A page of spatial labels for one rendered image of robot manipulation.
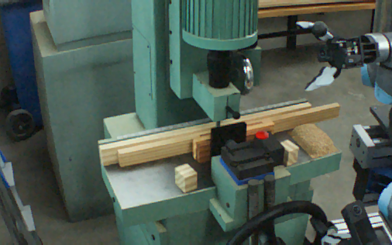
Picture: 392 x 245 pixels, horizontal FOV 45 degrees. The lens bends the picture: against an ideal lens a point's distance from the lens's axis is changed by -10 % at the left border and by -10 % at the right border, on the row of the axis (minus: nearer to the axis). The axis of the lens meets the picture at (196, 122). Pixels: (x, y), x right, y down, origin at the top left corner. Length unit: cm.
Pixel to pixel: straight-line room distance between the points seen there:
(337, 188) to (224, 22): 176
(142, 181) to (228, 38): 39
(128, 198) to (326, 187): 170
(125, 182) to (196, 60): 36
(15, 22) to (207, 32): 187
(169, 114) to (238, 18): 46
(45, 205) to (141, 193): 148
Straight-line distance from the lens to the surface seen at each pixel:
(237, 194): 112
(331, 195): 268
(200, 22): 113
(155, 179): 123
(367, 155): 168
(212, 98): 123
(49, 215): 257
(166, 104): 146
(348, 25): 468
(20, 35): 290
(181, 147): 130
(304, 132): 137
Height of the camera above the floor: 165
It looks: 31 degrees down
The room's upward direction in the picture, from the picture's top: straight up
